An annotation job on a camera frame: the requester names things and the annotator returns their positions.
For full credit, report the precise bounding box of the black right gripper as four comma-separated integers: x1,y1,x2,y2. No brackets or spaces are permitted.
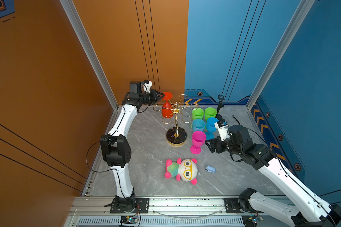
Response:
203,134,243,157

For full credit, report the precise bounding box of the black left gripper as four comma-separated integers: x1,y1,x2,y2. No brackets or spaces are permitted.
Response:
138,90,164,107

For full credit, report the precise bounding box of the red wine glass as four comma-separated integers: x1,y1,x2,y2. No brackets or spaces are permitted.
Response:
162,92,173,119

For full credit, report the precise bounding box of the blue wine glass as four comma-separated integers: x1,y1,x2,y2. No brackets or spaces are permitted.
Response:
191,119,206,132
205,117,219,140

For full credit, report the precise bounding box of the magenta wine glass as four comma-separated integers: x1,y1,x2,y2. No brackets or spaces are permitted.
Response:
190,131,206,155

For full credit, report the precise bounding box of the blue wine glass front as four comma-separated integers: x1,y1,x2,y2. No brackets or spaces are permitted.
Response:
191,119,206,132

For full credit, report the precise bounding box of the green wine glass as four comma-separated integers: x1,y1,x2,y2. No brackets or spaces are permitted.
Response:
204,107,217,121
192,107,205,121

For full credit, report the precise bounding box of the green wine glass front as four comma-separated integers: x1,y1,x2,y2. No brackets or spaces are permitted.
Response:
192,107,205,121

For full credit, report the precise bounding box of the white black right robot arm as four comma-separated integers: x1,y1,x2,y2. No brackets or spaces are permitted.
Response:
205,122,341,227

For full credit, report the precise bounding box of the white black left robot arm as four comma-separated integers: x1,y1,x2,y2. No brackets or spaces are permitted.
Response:
100,80,164,213

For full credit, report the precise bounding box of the gold wine glass rack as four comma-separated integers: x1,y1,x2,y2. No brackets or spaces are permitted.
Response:
153,94,199,147

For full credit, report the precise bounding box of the small light blue stapler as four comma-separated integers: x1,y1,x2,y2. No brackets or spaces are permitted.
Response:
205,166,216,173

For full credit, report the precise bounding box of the black round-base stand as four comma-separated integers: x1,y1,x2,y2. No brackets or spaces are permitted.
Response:
216,95,224,120

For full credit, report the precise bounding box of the colourful plush toy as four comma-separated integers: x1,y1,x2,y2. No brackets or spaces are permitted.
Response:
164,158,198,185

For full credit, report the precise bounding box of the circuit board right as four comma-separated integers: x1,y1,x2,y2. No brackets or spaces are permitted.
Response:
242,216,263,227

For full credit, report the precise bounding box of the green circuit board left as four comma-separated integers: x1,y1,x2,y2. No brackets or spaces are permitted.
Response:
119,216,139,227

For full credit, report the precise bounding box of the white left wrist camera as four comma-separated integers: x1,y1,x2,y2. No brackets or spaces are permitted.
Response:
143,80,152,94

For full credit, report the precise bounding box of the aluminium corner post left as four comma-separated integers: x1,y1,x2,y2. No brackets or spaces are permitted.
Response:
59,0,119,111

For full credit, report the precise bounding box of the aluminium corner post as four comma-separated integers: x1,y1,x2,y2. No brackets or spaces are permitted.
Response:
59,0,119,111
246,0,315,111

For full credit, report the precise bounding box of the aluminium front rail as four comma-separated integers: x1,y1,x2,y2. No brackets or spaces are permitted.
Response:
64,196,293,227

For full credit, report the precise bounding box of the aluminium corner post right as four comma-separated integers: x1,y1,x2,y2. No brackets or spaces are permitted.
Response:
246,0,315,111

